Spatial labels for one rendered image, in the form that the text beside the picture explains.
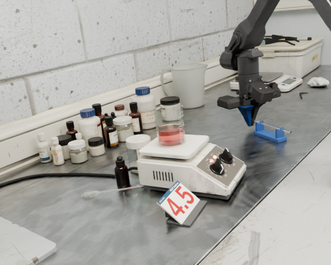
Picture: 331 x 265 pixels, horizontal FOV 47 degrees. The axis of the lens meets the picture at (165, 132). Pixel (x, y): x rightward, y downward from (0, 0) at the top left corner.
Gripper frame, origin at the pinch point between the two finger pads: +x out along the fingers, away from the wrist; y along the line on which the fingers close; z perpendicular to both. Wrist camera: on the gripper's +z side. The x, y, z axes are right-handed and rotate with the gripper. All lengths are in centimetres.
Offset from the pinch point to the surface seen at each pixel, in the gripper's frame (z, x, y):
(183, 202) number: 27.9, 2.5, -38.6
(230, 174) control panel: 26.7, 1.0, -26.8
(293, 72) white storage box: -41, 2, 57
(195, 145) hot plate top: 20.1, -4.3, -30.4
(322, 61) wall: -55, 4, 92
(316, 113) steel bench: 1.9, 4.9, 24.3
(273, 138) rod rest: 11.5, 3.8, -1.8
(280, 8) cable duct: -75, -24, 82
